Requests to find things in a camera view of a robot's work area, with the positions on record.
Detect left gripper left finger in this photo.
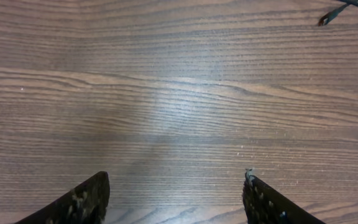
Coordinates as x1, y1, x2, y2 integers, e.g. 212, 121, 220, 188
16, 171, 110, 224

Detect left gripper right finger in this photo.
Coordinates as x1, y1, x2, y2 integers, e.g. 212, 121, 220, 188
242, 169, 324, 224

